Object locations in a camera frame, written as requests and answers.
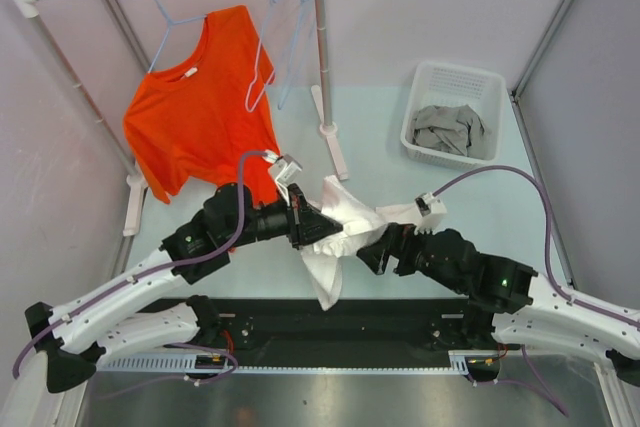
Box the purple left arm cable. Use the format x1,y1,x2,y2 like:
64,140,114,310
12,149,281,379

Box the white t shirt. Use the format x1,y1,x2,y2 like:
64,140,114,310
301,175,421,311

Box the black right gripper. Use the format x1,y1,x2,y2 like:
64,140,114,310
355,221,467,295

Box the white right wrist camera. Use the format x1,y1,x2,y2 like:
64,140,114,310
414,193,447,234

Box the blue wire hanger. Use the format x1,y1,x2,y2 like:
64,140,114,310
277,0,317,111

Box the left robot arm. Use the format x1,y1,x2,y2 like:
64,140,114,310
25,183,343,393

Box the grey slotted cable duct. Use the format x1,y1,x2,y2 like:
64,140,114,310
97,351,500,376

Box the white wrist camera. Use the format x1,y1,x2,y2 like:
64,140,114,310
414,193,447,234
268,154,303,201

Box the grey t shirt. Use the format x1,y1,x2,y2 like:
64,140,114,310
409,105,492,159

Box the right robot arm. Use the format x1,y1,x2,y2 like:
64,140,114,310
357,223,639,386

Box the white plastic basket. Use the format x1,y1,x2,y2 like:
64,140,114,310
400,61,506,170

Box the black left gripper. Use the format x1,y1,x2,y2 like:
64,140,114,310
223,183,342,250

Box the white metal clothes rack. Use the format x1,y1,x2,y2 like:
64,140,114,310
0,0,351,239

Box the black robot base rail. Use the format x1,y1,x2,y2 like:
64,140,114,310
163,296,506,383

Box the blue hanger under orange shirt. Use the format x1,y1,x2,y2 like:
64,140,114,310
144,0,209,77

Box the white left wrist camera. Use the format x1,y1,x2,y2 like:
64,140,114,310
268,154,303,201

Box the orange t shirt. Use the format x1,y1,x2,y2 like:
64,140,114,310
123,5,280,204

